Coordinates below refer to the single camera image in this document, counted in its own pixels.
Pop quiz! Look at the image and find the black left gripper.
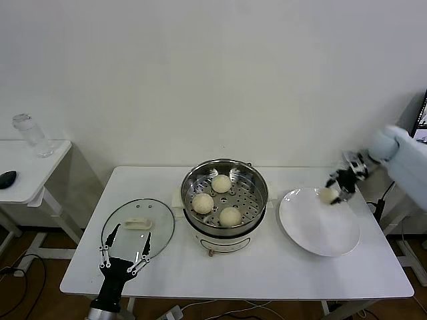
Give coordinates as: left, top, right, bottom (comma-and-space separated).
95, 223, 153, 303

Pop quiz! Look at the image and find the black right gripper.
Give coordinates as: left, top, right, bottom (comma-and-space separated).
325, 169, 360, 205

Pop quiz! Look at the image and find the white steamed baozi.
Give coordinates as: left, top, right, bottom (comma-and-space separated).
191, 193, 214, 215
219, 206, 242, 227
318, 187, 340, 204
211, 173, 233, 193

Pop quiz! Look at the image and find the round glass pot lid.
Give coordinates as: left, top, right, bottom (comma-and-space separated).
101, 198, 177, 265

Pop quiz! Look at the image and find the perforated steel steamer basket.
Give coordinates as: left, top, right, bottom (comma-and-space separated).
181, 159, 270, 236

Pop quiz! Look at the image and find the round white plate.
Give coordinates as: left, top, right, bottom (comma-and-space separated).
278, 187, 362, 257

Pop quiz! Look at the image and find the white power strip under table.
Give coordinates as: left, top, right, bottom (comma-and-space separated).
159, 305, 184, 320

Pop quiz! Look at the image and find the white electric cooker base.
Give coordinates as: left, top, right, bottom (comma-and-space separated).
171, 186, 280, 258

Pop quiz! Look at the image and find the white laptop desk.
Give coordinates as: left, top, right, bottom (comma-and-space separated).
382, 213, 427, 284

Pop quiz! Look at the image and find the black laptop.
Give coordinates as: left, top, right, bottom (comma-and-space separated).
412, 88, 427, 144

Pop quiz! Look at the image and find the white work table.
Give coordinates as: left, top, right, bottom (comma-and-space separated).
59, 165, 416, 320

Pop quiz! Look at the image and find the white side table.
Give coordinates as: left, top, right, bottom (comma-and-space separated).
0, 139, 84, 261

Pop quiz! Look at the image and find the black computer mouse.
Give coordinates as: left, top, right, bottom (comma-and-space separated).
0, 170, 19, 190

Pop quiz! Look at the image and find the clear plastic water bottle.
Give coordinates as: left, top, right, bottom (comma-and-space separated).
12, 113, 55, 159

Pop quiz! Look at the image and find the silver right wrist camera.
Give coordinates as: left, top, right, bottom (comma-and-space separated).
342, 149, 371, 177

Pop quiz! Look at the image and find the black power adapter cable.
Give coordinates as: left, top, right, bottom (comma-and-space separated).
368, 181, 396, 231

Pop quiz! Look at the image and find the black floor cable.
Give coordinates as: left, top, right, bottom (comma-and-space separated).
0, 255, 47, 320

